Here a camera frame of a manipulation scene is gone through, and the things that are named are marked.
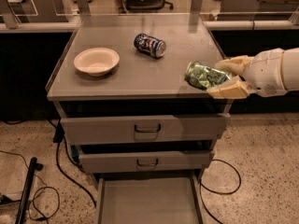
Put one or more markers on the green can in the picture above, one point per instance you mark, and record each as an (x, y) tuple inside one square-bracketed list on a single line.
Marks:
[(204, 77)]

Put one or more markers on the white bowl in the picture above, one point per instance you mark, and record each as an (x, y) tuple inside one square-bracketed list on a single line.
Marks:
[(96, 62)]

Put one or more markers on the blue soda can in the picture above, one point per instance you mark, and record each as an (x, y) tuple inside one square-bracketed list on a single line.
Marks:
[(150, 45)]

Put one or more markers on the black pole on floor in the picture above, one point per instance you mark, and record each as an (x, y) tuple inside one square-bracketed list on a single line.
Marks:
[(26, 191)]

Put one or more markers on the grey top drawer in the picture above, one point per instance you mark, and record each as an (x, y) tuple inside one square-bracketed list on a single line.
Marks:
[(144, 129)]

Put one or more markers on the grey drawer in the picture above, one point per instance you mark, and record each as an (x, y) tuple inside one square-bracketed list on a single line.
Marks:
[(144, 129), (144, 157), (149, 198)]

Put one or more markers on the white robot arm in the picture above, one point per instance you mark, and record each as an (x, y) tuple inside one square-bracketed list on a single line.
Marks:
[(289, 69)]

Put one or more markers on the grey bottom drawer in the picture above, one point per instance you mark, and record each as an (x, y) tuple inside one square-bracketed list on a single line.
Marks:
[(149, 198)]

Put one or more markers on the white rail bar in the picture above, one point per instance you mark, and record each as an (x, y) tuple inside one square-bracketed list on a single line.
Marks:
[(250, 25)]

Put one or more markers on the grey middle drawer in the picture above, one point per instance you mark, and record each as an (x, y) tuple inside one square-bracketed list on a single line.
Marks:
[(144, 157)]

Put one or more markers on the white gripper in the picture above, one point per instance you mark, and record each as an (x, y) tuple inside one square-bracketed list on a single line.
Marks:
[(265, 73)]

